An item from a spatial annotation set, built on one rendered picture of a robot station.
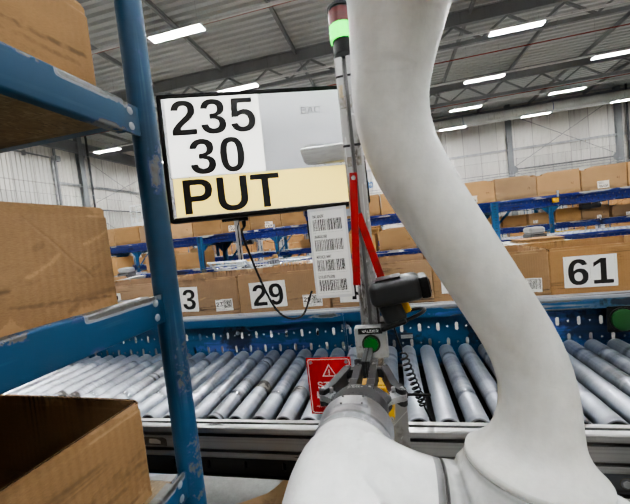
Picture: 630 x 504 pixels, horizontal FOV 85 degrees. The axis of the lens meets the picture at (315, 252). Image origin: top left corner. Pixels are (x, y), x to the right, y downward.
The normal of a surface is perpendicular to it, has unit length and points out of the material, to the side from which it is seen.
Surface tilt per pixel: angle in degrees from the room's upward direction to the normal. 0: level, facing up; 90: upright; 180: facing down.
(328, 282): 90
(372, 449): 17
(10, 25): 91
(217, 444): 90
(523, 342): 89
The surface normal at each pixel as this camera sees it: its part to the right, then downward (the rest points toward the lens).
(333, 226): -0.22, 0.07
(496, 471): -0.47, -0.83
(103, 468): 0.96, -0.08
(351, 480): 0.15, -0.97
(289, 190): 0.12, -0.04
